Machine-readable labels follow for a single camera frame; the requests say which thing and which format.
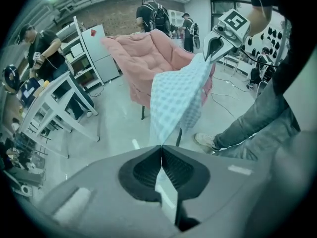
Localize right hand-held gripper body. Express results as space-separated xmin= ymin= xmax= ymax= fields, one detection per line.
xmin=212 ymin=8 xmax=251 ymax=50

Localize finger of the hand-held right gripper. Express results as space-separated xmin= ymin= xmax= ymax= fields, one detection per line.
xmin=210 ymin=37 xmax=235 ymax=64
xmin=203 ymin=31 xmax=223 ymax=62

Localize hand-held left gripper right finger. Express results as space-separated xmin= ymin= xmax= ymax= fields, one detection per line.
xmin=162 ymin=144 xmax=273 ymax=221

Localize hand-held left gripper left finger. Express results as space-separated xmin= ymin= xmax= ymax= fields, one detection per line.
xmin=32 ymin=144 xmax=179 ymax=238

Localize blue checkered shorts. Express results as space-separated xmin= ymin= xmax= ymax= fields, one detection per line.
xmin=148 ymin=53 xmax=216 ymax=208

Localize person's right forearm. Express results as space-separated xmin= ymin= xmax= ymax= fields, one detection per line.
xmin=246 ymin=5 xmax=273 ymax=37

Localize white counter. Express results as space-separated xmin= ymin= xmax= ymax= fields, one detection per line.
xmin=222 ymin=54 xmax=249 ymax=77

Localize group of black caps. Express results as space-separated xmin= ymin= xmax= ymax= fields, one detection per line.
xmin=247 ymin=25 xmax=286 ymax=60

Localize person's left leg in jeans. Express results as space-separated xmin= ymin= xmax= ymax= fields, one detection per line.
xmin=215 ymin=132 xmax=302 ymax=162

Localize person's leg in jeans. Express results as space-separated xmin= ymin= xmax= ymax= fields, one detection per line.
xmin=212 ymin=78 xmax=302 ymax=150
xmin=215 ymin=132 xmax=302 ymax=162

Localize person's right shoe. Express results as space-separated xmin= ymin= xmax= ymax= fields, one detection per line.
xmin=194 ymin=132 xmax=220 ymax=154

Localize person's torso in black shirt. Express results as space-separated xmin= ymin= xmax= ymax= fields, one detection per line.
xmin=246 ymin=0 xmax=307 ymax=98

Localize pink cushioned armchair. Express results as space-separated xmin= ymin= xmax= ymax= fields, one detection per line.
xmin=101 ymin=28 xmax=216 ymax=148

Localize person's right leg in jeans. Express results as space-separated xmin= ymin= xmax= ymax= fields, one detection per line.
xmin=212 ymin=78 xmax=302 ymax=150

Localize white table with pink cloth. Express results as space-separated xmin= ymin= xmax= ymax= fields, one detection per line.
xmin=18 ymin=70 xmax=102 ymax=159

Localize grey fridge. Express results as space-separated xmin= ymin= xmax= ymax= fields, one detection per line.
xmin=81 ymin=24 xmax=121 ymax=84

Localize dark blue rice cooker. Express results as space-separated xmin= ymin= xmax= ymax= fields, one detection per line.
xmin=1 ymin=64 xmax=42 ymax=107

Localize white shelf unit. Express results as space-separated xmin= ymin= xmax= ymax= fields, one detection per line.
xmin=54 ymin=15 xmax=105 ymax=94

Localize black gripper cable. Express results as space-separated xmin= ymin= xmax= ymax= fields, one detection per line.
xmin=238 ymin=47 xmax=281 ymax=68

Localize white cable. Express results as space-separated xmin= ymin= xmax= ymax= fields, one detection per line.
xmin=210 ymin=75 xmax=251 ymax=120

